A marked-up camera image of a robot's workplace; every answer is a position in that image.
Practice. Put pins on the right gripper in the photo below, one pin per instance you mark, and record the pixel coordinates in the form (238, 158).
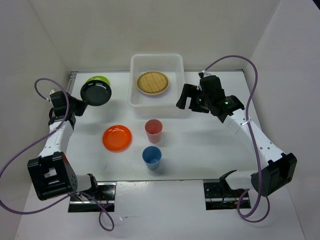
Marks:
(187, 90)

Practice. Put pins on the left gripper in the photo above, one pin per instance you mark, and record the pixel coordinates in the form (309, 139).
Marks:
(82, 105)

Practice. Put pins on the black plate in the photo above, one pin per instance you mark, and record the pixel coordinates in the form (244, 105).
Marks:
(96, 92)

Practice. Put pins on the purple plate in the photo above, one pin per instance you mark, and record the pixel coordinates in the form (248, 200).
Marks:
(159, 94)

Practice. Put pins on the green plate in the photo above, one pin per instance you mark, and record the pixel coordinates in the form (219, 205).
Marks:
(99, 78)

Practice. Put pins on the round bamboo mat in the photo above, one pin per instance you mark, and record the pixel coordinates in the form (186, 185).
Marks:
(152, 82)

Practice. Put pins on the beige plate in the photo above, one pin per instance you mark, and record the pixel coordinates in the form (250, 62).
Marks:
(168, 86)

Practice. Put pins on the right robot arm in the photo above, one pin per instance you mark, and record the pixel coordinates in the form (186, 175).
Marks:
(276, 167)

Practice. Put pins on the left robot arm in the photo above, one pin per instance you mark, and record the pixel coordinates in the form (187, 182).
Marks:
(51, 173)

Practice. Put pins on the clear plastic bin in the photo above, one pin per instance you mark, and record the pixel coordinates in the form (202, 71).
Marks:
(169, 64)

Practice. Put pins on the pink plastic cup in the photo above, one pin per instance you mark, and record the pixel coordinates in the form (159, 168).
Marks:
(153, 129)

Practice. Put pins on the orange plate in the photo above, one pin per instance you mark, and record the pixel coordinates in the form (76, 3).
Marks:
(117, 138)

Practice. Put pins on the blue plastic cup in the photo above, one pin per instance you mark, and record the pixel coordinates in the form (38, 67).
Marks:
(152, 156)

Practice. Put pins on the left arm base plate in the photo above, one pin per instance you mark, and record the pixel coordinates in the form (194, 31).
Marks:
(105, 195)

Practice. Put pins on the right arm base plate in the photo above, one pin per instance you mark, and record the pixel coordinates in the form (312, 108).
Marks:
(217, 199)

